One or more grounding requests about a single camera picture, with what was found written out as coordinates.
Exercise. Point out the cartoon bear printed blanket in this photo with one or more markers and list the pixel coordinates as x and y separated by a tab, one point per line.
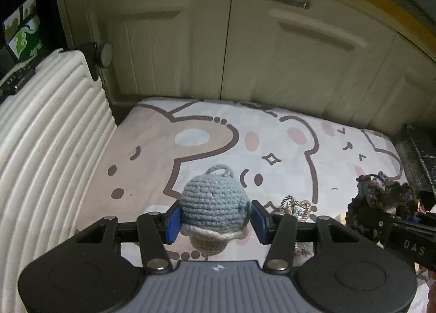
153	163

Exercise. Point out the suitcase caster wheel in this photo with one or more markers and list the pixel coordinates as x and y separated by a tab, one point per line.
104	54

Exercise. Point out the cream base cabinet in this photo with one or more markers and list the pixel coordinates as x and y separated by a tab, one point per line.
204	43

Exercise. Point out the blue-grey crochet ball toy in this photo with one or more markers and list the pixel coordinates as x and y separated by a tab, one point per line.
213	200

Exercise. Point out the white ribbed suitcase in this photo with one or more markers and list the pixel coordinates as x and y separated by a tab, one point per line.
44	146

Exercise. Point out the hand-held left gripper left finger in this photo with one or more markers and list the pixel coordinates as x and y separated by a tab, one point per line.
173	224

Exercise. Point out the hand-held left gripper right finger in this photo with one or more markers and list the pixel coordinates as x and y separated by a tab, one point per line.
259	224

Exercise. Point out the dark brown crochet toy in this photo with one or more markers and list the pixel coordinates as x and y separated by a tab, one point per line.
385	190

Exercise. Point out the green printed box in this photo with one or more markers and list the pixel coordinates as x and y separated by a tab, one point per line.
27	40

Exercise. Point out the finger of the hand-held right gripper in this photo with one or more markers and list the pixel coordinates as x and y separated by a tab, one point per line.
373	219

